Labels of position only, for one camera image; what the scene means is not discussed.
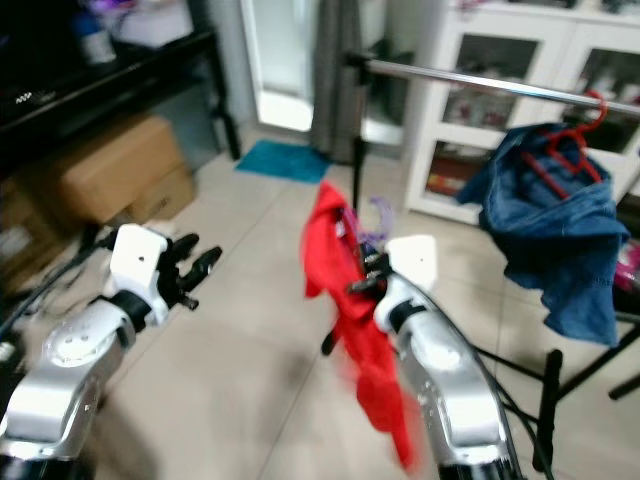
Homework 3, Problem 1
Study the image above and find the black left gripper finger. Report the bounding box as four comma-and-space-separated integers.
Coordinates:
166, 233, 203, 270
182, 247, 223, 293

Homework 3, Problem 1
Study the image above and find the red shirt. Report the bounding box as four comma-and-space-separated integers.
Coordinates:
303, 180, 423, 471

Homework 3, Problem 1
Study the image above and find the purple plastic hanger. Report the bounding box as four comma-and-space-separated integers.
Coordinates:
345, 195, 401, 251

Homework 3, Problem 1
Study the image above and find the red plastic hanger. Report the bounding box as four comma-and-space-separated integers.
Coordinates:
520, 90, 611, 196

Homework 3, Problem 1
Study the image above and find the large cardboard box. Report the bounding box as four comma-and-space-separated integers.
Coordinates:
55, 113, 196, 223

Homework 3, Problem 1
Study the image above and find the teal floor mat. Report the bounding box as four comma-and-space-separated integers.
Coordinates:
235, 138, 321, 184

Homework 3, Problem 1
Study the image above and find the blue denim jacket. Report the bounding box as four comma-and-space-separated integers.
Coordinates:
455, 122, 631, 346

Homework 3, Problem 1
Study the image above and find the white glass-door cabinet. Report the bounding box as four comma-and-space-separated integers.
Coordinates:
405, 0, 640, 226

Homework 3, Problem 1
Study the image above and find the black TV stand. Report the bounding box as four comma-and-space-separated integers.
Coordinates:
0, 30, 241, 166

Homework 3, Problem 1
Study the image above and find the grey curtain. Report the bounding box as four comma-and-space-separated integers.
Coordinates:
310, 0, 366, 166

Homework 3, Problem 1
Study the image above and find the chrome bar clothes rack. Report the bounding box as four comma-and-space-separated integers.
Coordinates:
320, 48, 640, 476

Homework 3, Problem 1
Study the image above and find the white bottle blue label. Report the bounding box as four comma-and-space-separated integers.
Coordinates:
75, 10, 116, 66

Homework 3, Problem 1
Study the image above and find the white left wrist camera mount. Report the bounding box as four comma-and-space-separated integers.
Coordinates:
110, 224, 169, 326

